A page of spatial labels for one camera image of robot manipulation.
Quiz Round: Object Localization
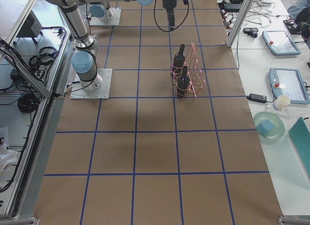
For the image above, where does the blue teach pendant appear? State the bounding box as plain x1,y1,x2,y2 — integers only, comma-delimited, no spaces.
269,68,310,105
262,30,301,56

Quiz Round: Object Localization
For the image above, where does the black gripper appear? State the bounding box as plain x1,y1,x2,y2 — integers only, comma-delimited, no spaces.
162,0,177,27

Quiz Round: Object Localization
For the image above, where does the green glass bowl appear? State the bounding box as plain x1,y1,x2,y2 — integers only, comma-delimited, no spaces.
253,111,285,140

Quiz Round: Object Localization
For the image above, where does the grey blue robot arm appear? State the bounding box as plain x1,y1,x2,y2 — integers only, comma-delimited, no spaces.
45,0,154,90
89,1,114,22

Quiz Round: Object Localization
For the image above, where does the blue teach pendant far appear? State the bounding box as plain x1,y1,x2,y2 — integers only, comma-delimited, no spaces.
262,30,301,56

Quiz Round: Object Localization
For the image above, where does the blue sponge block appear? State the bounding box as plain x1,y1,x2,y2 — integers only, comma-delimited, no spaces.
256,119,275,135

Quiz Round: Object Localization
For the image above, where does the grey control box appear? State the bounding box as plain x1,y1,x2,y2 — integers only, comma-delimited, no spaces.
13,10,43,45

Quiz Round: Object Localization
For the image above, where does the teal board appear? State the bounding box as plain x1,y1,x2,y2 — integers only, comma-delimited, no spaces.
289,117,310,175

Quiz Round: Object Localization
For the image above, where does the dark wine bottle near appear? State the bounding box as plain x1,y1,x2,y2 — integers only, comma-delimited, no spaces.
176,66,189,97

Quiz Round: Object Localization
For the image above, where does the dark wine bottle far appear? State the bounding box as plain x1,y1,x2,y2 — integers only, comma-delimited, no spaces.
172,44,185,75

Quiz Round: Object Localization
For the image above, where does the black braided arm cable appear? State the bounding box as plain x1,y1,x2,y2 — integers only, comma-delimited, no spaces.
153,0,191,33

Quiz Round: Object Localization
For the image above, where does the aluminium frame post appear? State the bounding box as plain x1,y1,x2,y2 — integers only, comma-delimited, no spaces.
226,0,253,48

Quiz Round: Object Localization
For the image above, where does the dark wine bottle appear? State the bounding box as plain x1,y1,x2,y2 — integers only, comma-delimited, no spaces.
172,44,185,75
176,66,189,97

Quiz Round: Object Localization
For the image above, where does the copper wire wine basket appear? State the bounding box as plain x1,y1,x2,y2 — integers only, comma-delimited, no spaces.
170,42,205,98

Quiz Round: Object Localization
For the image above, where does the blue teach pendant near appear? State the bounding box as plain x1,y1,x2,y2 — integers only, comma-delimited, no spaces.
269,68,310,105

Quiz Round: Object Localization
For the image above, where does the black power adapter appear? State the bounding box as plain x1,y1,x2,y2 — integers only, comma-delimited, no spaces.
247,93,267,104

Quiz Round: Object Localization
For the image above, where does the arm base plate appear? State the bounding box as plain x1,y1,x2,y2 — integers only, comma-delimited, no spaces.
70,69,113,100
90,6,121,27

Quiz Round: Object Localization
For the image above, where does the white paper cup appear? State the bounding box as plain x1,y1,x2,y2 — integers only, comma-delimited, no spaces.
273,95,291,111

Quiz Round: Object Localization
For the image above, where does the crumpled white cloth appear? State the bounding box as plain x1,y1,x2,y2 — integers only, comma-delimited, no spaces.
0,143,17,175

